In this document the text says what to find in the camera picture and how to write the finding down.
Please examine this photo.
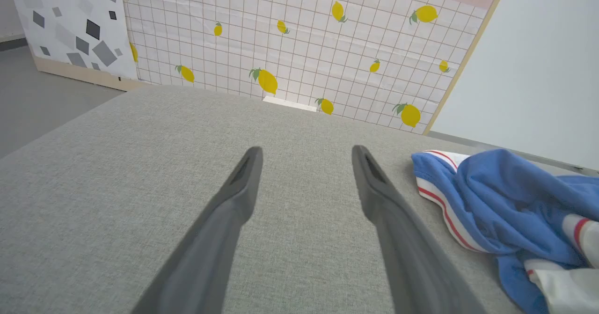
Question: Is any white flat box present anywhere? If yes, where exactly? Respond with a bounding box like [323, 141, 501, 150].
[263, 95, 318, 113]

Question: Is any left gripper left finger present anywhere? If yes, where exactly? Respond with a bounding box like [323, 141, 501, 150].
[131, 146, 263, 314]

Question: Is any grey terrazzo print panel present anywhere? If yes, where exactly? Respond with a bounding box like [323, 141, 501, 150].
[7, 0, 139, 92]

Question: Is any blue white basketball jersey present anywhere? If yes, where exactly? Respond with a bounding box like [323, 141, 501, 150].
[411, 148, 599, 314]

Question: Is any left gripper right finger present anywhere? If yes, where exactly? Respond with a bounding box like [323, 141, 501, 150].
[351, 145, 487, 314]

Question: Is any lemon print grid panel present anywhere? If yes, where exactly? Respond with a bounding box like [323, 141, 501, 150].
[119, 0, 511, 135]

